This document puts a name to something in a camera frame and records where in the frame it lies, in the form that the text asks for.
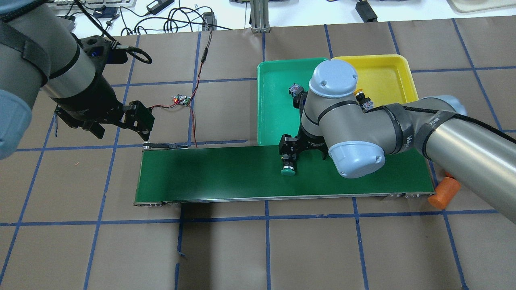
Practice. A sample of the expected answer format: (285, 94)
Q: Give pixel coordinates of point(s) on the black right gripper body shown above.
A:
(309, 141)

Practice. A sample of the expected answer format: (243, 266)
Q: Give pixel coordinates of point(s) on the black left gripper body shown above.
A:
(89, 98)

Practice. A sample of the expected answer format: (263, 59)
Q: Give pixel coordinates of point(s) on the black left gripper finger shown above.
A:
(138, 118)
(95, 128)

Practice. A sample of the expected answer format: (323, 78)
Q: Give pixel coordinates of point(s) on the green push button switch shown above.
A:
(288, 166)
(299, 95)

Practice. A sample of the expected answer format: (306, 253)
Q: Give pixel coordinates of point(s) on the plain orange cylinder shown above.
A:
(444, 193)

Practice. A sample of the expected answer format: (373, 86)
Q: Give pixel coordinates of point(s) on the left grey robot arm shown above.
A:
(39, 52)

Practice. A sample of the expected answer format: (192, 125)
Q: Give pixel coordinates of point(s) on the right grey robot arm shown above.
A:
(335, 121)

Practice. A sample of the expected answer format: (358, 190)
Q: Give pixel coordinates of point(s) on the green plastic tray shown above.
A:
(276, 114)

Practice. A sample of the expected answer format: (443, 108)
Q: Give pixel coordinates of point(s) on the green conveyor belt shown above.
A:
(176, 173)

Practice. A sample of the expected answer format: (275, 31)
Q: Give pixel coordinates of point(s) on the yellow plastic tray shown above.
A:
(385, 79)

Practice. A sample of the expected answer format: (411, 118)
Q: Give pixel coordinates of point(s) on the black power adapter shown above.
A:
(365, 11)

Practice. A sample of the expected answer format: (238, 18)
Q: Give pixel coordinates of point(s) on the beige serving tray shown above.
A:
(467, 6)

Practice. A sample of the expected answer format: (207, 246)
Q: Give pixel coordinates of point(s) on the aluminium frame post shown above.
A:
(259, 16)

